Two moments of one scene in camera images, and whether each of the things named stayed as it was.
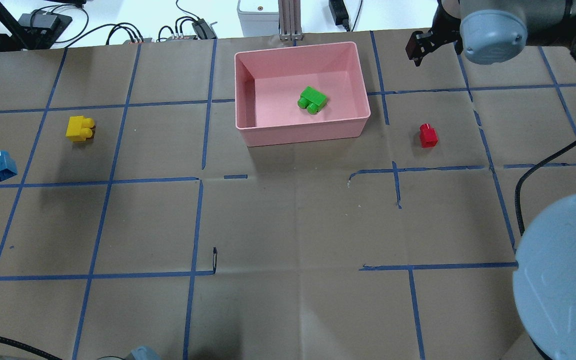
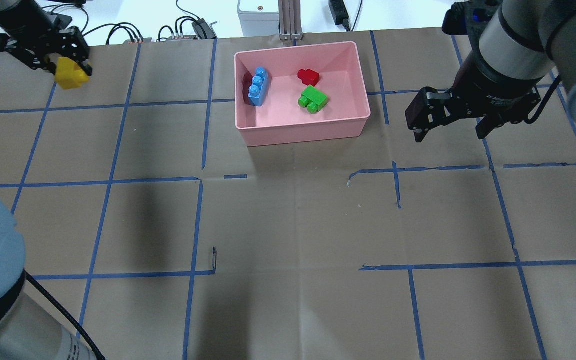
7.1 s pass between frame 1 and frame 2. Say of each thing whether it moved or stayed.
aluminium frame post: stayed
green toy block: stayed
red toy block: moved
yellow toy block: moved
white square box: stayed
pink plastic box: stayed
